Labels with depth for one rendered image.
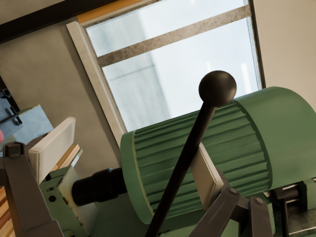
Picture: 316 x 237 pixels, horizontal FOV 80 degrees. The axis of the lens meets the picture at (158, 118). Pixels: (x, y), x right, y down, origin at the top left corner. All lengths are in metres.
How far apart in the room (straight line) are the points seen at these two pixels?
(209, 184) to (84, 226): 0.33
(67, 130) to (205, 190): 0.13
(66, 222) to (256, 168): 0.36
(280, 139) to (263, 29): 1.56
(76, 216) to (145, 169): 0.19
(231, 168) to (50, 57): 1.65
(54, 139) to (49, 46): 1.64
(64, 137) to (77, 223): 0.28
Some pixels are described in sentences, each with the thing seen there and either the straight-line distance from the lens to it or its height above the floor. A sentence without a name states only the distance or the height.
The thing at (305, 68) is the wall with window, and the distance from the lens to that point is 2.05.
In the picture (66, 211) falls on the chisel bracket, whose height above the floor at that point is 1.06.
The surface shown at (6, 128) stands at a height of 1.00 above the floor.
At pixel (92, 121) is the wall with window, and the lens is 1.77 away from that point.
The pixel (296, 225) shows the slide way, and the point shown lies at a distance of 0.49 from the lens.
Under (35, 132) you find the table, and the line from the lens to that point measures 0.67.
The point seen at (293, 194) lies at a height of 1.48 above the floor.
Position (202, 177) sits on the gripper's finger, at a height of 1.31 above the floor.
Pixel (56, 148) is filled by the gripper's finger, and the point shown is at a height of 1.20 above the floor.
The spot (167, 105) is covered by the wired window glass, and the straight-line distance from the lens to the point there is 1.73.
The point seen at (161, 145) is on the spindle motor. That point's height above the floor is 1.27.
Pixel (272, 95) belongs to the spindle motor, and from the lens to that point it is 0.37.
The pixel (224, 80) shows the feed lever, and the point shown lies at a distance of 0.18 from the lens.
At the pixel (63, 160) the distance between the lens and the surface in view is 0.67.
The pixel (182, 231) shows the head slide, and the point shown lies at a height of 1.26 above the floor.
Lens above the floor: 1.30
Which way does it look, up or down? 4 degrees down
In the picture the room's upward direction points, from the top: 72 degrees clockwise
